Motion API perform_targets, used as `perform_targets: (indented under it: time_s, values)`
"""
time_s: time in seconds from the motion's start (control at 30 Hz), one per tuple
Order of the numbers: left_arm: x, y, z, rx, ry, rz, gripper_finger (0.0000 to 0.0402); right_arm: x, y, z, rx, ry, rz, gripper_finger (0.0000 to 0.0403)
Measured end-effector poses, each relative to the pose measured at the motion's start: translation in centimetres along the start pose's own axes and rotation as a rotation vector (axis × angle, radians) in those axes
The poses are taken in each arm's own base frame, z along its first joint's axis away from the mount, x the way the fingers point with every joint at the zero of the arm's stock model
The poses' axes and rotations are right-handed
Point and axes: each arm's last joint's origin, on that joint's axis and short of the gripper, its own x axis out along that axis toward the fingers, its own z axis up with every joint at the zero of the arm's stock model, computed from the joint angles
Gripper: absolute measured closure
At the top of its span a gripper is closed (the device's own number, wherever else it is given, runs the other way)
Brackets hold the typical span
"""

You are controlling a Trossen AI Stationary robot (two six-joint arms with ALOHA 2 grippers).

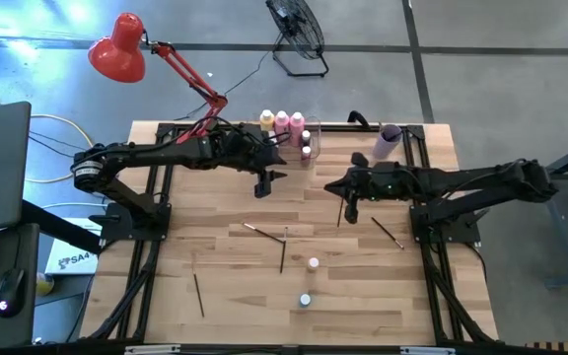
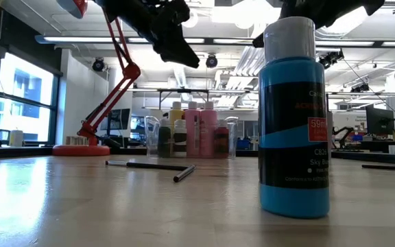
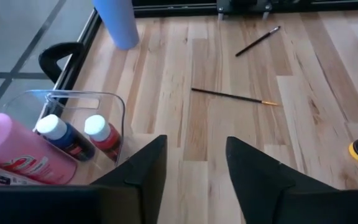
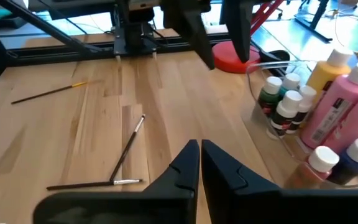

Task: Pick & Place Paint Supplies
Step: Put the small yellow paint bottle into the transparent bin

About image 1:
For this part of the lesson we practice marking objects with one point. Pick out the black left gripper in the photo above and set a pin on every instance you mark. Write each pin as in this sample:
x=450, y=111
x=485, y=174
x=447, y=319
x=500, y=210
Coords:
x=254, y=153

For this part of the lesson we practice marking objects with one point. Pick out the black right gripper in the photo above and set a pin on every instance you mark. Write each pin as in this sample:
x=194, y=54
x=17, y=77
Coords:
x=377, y=183

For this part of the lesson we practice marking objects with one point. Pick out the pink large paint bottle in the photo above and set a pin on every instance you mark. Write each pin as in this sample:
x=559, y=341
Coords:
x=297, y=128
x=282, y=123

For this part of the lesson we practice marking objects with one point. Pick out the yellow large paint bottle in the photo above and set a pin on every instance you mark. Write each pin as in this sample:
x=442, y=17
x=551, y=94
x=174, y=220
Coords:
x=266, y=120

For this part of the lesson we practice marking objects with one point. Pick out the yellow small paint bottle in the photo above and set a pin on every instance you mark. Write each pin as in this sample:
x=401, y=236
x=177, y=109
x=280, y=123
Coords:
x=313, y=263

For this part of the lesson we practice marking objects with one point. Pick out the sky blue small paint bottle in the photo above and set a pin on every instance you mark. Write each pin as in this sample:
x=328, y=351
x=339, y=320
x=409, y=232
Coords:
x=305, y=300

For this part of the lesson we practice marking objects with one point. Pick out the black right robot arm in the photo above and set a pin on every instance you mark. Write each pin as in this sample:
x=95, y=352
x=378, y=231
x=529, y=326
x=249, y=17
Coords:
x=461, y=180

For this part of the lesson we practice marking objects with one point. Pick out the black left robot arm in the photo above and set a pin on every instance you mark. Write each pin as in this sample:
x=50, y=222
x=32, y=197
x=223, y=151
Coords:
x=165, y=154

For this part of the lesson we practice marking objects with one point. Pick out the clear plastic organizer bin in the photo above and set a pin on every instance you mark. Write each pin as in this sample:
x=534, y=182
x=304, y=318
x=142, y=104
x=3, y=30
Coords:
x=316, y=143

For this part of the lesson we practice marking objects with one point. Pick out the lavender paper cup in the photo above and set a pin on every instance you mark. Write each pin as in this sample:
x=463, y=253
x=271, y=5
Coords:
x=387, y=143

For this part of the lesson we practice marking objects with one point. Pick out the black clamp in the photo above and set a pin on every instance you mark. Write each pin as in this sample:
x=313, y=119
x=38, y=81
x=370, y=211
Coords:
x=358, y=118

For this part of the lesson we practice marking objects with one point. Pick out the black floor fan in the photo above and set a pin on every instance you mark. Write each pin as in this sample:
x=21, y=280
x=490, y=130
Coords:
x=294, y=22

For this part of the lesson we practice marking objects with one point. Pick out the red desk lamp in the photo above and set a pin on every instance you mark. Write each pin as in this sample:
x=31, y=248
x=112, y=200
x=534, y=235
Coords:
x=116, y=54

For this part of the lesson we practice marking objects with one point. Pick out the white printed box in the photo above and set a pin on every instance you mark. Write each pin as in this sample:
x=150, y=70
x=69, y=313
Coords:
x=74, y=259

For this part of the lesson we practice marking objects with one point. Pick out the black diagonal strut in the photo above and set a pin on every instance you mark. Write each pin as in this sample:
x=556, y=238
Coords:
x=62, y=227

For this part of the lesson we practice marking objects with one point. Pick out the grey side desk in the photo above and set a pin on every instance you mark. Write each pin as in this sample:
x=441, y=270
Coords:
x=27, y=256

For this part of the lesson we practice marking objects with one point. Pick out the black computer mouse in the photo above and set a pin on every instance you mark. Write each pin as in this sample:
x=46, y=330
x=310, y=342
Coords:
x=10, y=291

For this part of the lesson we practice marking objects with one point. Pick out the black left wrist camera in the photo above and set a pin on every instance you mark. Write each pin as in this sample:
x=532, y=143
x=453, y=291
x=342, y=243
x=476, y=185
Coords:
x=249, y=134

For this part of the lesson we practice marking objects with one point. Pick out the black aluminium table frame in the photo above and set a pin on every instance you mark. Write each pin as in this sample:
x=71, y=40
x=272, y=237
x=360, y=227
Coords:
x=335, y=128

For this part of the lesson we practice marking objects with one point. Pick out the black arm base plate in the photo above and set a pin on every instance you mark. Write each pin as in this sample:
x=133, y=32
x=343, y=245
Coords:
x=466, y=234
x=158, y=232

